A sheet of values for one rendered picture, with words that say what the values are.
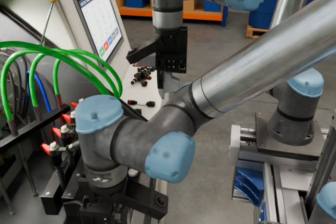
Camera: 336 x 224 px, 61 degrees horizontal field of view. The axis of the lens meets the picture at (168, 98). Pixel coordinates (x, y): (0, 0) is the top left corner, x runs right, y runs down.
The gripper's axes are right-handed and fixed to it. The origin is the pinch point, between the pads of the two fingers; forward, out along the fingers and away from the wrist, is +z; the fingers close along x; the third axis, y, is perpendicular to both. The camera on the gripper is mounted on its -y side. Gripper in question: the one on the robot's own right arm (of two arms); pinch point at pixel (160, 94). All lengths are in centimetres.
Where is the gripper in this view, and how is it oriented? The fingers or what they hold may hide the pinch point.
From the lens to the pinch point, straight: 82.3
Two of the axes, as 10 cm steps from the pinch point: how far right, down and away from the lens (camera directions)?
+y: 10.0, 0.3, -0.5
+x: 0.6, -5.0, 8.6
